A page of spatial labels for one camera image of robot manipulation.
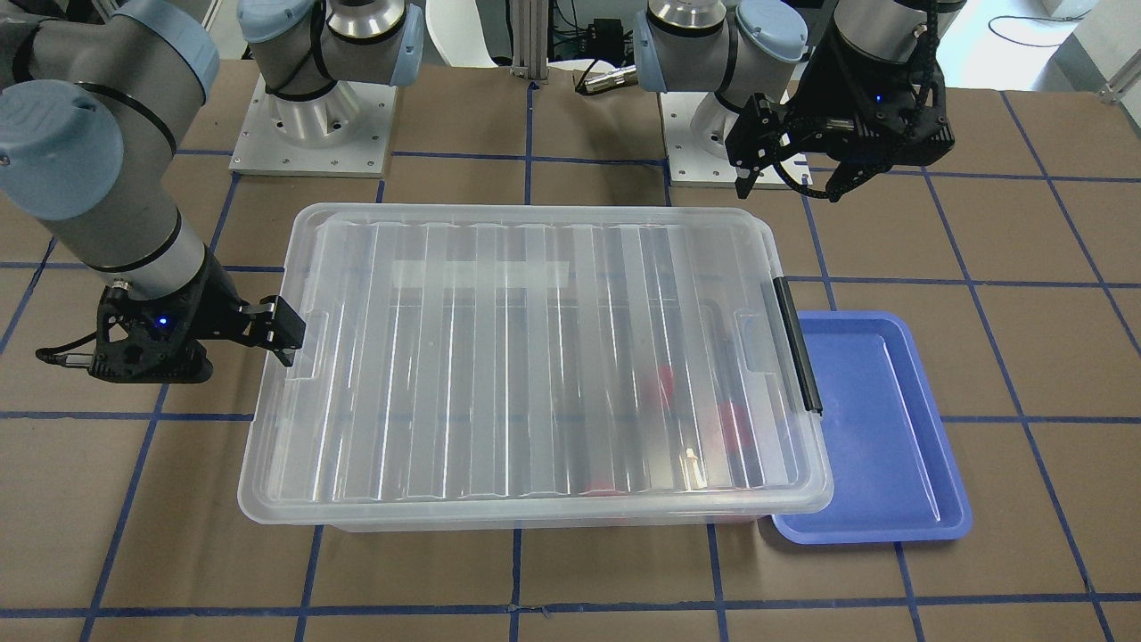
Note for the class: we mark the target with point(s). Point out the clear plastic box lid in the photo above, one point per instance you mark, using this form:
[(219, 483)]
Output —
[(459, 353)]

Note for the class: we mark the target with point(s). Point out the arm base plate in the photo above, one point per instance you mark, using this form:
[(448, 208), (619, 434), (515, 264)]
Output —
[(694, 126), (345, 133)]

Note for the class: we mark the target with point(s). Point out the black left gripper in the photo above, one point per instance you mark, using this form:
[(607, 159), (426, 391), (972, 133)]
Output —
[(822, 100)]

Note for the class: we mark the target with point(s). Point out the blue plastic tray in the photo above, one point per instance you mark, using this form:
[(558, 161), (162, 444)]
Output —
[(895, 475)]

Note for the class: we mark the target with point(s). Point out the red block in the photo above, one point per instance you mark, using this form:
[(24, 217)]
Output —
[(663, 385), (736, 430), (604, 488)]

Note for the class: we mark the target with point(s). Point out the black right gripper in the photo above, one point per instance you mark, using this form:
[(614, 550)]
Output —
[(210, 308)]

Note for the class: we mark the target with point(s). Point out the aluminium frame post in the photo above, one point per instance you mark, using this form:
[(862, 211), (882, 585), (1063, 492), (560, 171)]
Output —
[(530, 23)]

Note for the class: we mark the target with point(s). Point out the clear plastic storage box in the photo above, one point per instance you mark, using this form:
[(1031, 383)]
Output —
[(536, 513)]

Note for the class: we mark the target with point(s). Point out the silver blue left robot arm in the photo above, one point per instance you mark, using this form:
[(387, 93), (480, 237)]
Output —
[(763, 47)]

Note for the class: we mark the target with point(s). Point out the white chair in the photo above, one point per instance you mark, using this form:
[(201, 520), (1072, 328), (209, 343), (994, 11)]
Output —
[(455, 28)]

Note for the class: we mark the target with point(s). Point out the black box latch handle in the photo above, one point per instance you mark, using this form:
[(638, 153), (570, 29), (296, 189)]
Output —
[(805, 375)]

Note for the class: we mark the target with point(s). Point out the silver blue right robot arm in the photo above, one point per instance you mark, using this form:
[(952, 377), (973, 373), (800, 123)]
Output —
[(94, 114)]

